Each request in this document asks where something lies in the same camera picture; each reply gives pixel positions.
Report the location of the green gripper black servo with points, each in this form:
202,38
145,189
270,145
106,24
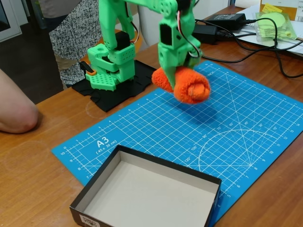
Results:
172,56

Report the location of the orange towel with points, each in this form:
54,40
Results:
189,85

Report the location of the green 3D-printed robot arm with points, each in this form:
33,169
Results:
106,23

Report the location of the person's bare forearm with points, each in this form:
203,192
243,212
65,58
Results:
14,111

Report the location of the shallow black cardboard box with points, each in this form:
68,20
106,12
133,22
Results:
142,189

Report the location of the large black power adapter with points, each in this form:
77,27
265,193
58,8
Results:
208,33

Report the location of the blue A3 cutting mat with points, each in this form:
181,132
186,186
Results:
165,132

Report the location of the slim black power adapter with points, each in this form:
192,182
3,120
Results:
227,19

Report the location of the white paper sheets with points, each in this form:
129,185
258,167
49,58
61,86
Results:
248,32

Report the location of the black base cloth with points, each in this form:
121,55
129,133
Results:
106,100

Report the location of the black orange table clamp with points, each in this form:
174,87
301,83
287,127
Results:
88,70

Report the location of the plastic bag of green parts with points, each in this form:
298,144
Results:
274,28

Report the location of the yellow sticky note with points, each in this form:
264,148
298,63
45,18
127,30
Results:
272,8

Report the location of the person in speckled grey clothing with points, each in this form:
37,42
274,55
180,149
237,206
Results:
68,40

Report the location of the brown cardboard box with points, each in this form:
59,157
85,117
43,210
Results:
291,6

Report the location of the white framed glass door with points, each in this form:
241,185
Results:
14,23

